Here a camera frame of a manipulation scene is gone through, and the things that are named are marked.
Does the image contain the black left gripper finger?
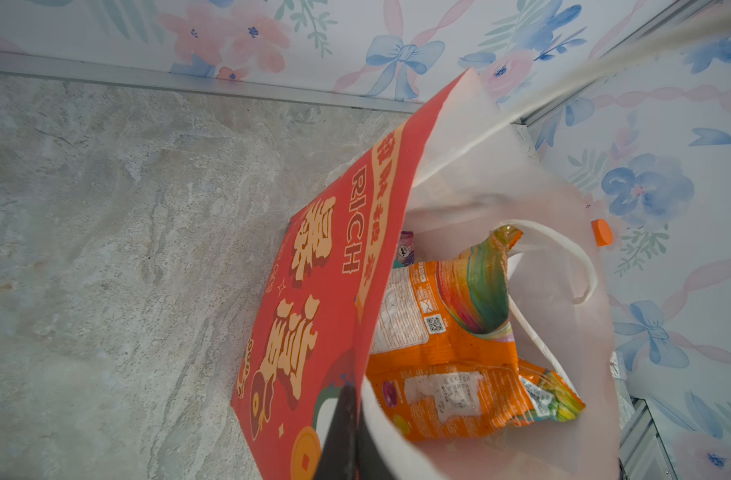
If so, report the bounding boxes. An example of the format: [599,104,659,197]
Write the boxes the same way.
[314,385,359,480]

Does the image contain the orange snack packet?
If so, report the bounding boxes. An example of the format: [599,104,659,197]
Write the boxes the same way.
[365,220,599,442]

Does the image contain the purple candy bag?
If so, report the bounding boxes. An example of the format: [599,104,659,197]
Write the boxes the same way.
[393,231,415,269]

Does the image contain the red paper gift bag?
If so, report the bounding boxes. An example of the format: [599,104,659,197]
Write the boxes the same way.
[232,8,731,479]

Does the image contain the orange pill bottle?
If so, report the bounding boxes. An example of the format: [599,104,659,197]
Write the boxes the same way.
[591,219,615,248]

